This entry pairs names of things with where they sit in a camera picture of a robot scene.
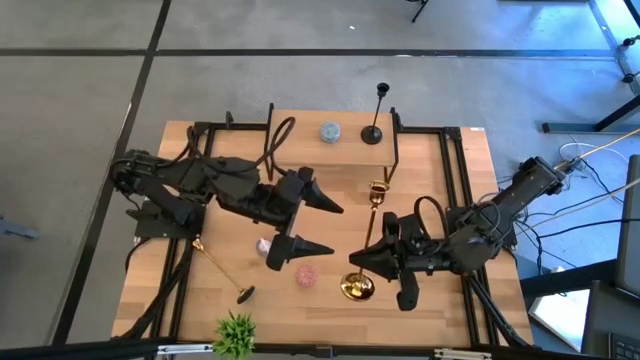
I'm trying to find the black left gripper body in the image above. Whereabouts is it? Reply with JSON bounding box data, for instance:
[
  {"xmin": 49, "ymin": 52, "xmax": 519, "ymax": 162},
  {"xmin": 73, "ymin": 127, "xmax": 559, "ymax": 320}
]
[{"xmin": 239, "ymin": 167, "xmax": 315, "ymax": 242}]

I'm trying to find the black desk surface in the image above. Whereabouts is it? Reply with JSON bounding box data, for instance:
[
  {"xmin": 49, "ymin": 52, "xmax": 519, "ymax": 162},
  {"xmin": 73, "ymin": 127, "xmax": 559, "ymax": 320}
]
[{"xmin": 582, "ymin": 279, "xmax": 640, "ymax": 360}]

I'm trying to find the black candlestick holder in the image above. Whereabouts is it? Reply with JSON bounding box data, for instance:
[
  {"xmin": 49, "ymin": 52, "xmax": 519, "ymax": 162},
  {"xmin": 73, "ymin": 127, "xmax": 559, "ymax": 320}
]
[{"xmin": 360, "ymin": 82, "xmax": 391, "ymax": 146}]

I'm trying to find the gold candlestick holder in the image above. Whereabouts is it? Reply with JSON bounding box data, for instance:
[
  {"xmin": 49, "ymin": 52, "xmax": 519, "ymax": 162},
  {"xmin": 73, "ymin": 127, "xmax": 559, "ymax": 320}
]
[
  {"xmin": 191, "ymin": 237, "xmax": 257, "ymax": 305},
  {"xmin": 339, "ymin": 179, "xmax": 391, "ymax": 303}
]

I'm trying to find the black monitor panel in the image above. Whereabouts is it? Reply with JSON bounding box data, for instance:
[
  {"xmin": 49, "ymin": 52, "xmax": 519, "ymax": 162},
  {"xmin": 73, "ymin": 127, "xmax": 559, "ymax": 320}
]
[{"xmin": 615, "ymin": 154, "xmax": 640, "ymax": 296}]

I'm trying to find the left arm cable loop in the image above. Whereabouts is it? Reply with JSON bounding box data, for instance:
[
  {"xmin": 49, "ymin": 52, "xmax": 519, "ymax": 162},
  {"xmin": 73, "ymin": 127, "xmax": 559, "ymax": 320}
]
[{"xmin": 257, "ymin": 115, "xmax": 297, "ymax": 181}]

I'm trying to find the silver aluminium extrusion bar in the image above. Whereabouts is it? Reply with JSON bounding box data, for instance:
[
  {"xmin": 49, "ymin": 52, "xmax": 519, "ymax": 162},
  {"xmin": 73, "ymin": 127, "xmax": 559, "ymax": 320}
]
[
  {"xmin": 433, "ymin": 348, "xmax": 494, "ymax": 360},
  {"xmin": 157, "ymin": 343, "xmax": 216, "ymax": 357}
]

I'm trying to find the black desk leg frame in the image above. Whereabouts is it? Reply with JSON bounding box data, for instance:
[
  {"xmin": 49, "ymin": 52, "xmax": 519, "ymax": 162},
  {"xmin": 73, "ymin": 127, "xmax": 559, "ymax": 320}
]
[{"xmin": 542, "ymin": 94, "xmax": 640, "ymax": 135}]

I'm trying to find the black aluminium rig frame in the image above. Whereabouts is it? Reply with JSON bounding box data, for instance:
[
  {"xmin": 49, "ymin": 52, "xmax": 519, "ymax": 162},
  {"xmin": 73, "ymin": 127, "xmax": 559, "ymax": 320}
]
[{"xmin": 112, "ymin": 102, "xmax": 534, "ymax": 351}]

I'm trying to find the green artificial plant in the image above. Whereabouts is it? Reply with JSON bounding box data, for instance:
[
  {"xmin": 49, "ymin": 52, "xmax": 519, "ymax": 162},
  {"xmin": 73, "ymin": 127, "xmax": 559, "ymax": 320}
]
[{"xmin": 213, "ymin": 309, "xmax": 258, "ymax": 360}]

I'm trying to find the wooden shelf riser black frame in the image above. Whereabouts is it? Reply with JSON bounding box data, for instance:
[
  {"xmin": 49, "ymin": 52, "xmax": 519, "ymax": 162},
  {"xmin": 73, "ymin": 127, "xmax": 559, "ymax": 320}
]
[{"xmin": 263, "ymin": 102, "xmax": 401, "ymax": 186}]

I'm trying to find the right arm cable loop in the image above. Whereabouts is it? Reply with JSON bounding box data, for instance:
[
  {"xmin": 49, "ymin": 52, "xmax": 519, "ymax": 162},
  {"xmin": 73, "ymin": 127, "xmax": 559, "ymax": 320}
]
[{"xmin": 414, "ymin": 195, "xmax": 449, "ymax": 241}]

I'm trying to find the white flat panel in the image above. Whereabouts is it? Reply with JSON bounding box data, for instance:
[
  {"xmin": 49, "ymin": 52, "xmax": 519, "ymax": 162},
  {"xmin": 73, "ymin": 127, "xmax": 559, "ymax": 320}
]
[{"xmin": 528, "ymin": 288, "xmax": 590, "ymax": 351}]

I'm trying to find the black stand leg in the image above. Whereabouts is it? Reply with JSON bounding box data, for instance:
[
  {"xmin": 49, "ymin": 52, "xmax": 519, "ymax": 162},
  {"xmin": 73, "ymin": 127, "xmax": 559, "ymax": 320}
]
[{"xmin": 407, "ymin": 0, "xmax": 432, "ymax": 24}]

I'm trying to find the black keyboard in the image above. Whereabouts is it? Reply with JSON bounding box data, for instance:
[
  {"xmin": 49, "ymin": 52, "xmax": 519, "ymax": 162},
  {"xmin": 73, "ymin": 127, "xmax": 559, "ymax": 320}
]
[{"xmin": 608, "ymin": 333, "xmax": 640, "ymax": 360}]

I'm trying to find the teal patterned candle tin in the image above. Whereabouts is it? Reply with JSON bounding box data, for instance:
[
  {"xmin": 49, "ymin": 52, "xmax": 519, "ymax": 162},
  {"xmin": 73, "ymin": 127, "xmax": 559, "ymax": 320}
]
[{"xmin": 319, "ymin": 121, "xmax": 342, "ymax": 145}]

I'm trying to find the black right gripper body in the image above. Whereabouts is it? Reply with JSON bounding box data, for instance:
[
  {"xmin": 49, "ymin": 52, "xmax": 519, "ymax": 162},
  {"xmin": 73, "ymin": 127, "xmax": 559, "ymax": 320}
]
[{"xmin": 382, "ymin": 212, "xmax": 469, "ymax": 312}]

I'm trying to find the arm cable loop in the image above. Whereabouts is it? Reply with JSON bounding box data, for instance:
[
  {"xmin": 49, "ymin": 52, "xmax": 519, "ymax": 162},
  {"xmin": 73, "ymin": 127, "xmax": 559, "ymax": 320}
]
[
  {"xmin": 414, "ymin": 195, "xmax": 449, "ymax": 241},
  {"xmin": 257, "ymin": 115, "xmax": 297, "ymax": 181}
]

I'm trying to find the yellow hanging cord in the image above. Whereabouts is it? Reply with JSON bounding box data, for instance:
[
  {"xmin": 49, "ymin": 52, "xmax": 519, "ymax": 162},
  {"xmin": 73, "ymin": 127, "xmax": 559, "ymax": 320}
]
[{"xmin": 547, "ymin": 127, "xmax": 640, "ymax": 174}]

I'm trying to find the pink patterned candle tin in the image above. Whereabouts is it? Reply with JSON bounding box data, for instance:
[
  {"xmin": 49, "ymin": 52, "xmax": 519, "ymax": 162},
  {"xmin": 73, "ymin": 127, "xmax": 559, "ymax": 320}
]
[{"xmin": 294, "ymin": 264, "xmax": 320, "ymax": 289}]

